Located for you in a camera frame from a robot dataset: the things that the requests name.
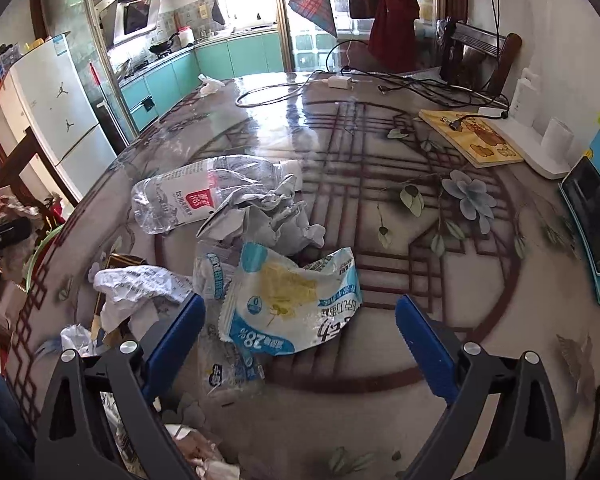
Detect white blue snack wrapper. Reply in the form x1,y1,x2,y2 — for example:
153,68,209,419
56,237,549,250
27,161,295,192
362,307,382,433
219,242,363,357

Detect tablet in blue case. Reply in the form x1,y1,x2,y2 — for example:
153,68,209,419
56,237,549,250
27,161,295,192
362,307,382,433
559,132,600,306

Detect white router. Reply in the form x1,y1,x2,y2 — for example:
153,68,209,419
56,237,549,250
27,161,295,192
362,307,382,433
511,67,540,128

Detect clear plastic wrapper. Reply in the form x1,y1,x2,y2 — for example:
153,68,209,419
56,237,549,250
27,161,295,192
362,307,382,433
192,242,268,396

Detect yellow picture book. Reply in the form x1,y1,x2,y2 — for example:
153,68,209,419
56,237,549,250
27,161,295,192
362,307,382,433
419,109,525,168

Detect white printed paper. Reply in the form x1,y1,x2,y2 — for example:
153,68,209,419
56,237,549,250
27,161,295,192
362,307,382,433
92,266,196,333

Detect white refrigerator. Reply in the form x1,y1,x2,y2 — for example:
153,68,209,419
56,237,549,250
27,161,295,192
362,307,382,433
0,35,118,201

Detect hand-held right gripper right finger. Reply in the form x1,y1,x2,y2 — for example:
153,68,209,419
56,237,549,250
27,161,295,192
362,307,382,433
395,294,567,480

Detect grey paper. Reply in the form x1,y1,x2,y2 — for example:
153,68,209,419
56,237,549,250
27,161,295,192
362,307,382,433
196,187,327,256

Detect white tissue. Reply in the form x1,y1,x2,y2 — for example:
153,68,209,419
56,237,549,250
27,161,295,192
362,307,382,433
198,74,226,97

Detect crumpled pink white wrapper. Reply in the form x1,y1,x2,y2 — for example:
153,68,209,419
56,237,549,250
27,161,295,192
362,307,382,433
162,422,241,480

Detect clear plastic bag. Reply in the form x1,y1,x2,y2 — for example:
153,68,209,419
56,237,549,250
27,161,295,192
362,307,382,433
60,324,103,358

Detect black cable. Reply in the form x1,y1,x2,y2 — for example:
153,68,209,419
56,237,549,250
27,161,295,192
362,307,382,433
325,40,511,111

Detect black wok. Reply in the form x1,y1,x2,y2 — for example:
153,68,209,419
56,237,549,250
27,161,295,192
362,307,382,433
149,34,180,56

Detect red garment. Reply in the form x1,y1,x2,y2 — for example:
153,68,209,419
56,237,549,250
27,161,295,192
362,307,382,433
368,0,421,73

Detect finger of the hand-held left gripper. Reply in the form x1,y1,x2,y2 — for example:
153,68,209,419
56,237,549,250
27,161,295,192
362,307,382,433
0,217,33,261

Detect white power strip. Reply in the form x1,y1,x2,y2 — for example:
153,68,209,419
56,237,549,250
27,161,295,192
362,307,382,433
477,107,578,179

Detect charger cable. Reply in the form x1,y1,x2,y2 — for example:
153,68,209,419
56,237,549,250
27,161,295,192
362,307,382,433
235,72,331,108

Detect carved dark wooden chair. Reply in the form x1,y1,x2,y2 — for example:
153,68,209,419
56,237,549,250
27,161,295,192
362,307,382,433
0,125,81,221

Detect teal kitchen base cabinets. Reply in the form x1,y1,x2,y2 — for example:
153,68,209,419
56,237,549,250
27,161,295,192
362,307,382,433
120,30,286,131

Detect steel range hood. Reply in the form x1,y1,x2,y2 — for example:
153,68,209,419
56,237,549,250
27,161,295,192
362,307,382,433
111,0,163,46

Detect red bin with green rim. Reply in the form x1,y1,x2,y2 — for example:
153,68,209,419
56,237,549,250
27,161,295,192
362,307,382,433
26,225,68,293

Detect crushed clear plastic bottle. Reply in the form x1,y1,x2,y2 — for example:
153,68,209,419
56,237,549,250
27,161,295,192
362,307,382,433
131,156,303,236

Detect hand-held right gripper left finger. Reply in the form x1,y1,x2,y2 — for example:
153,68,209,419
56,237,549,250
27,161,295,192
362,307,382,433
34,292,207,480

